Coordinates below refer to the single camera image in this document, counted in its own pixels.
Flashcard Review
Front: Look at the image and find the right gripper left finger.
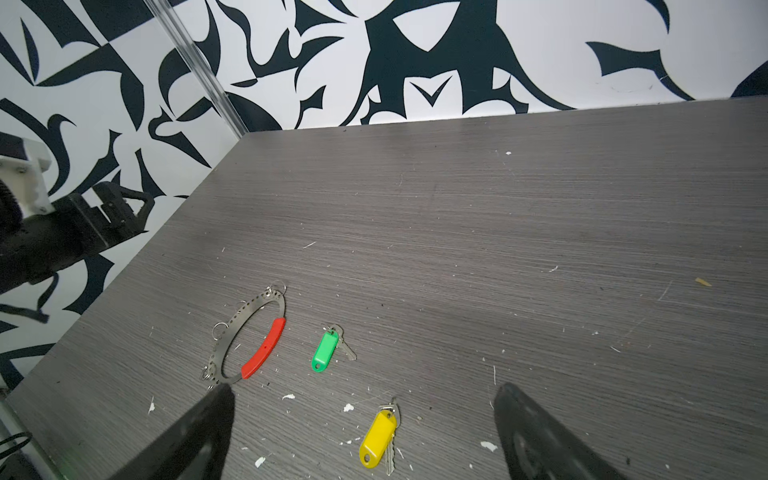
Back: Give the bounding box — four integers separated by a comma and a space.
112, 385, 235, 480

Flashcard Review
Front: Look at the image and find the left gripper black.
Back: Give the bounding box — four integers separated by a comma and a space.
53, 181, 155, 252

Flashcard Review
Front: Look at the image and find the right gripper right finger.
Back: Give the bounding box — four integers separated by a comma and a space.
493, 382, 624, 479

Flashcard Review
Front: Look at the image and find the red capped key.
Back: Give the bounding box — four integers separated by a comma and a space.
240, 317, 286, 379

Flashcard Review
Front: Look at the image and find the yellow capped key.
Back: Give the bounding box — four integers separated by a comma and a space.
359, 397, 401, 476

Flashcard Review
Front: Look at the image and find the green capped key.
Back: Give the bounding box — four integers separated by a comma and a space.
310, 324, 357, 373

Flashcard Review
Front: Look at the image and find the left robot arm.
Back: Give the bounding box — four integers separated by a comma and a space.
1, 182, 155, 293

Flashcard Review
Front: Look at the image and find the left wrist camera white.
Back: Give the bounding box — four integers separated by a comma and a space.
1, 133, 55, 217

